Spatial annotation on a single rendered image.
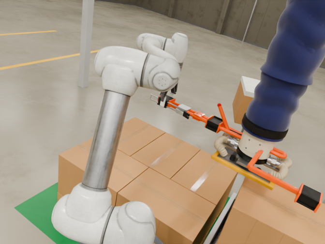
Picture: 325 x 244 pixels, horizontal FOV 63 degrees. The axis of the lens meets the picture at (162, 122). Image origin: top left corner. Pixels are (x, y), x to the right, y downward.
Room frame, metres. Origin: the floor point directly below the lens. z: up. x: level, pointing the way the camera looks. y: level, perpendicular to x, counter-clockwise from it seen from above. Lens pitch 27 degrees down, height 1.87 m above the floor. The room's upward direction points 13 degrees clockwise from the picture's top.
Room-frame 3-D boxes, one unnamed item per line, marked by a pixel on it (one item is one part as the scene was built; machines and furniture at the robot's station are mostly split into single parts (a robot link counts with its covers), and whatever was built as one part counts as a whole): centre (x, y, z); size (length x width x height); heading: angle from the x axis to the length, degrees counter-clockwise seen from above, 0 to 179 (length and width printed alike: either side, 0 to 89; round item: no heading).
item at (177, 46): (1.54, 0.02, 1.56); 0.13 x 0.11 x 0.16; 88
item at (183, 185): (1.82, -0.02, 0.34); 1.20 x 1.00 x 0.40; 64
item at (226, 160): (1.17, -0.47, 1.11); 0.34 x 0.10 x 0.05; 61
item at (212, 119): (1.38, -0.30, 1.22); 0.10 x 0.08 x 0.06; 151
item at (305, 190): (0.88, -0.65, 1.22); 0.09 x 0.08 x 0.05; 151
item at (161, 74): (0.98, 0.04, 1.56); 0.18 x 0.14 x 0.13; 178
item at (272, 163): (1.26, -0.52, 1.15); 0.34 x 0.25 x 0.06; 61
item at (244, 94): (3.07, -1.04, 0.82); 0.60 x 0.40 x 0.40; 174
